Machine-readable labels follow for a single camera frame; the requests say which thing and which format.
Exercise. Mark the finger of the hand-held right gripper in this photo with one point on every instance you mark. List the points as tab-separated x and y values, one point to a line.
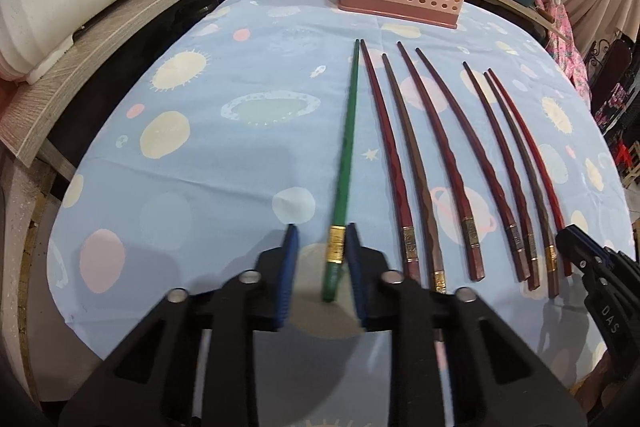
617	264
602	302

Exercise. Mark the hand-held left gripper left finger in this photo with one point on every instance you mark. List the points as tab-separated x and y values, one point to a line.
291	267

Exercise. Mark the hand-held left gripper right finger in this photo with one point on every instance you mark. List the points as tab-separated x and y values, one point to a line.
356	277

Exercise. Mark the green chopstick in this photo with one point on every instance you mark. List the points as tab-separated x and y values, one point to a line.
346	147

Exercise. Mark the brown chopstick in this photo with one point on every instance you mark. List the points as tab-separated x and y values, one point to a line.
520	147
412	157

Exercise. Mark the dark metal chair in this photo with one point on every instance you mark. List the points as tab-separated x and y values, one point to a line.
612	62

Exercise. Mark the pink floral cloth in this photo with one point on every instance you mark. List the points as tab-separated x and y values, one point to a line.
567	52

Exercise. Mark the grey wooden shelf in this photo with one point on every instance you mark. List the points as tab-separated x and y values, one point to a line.
115	37

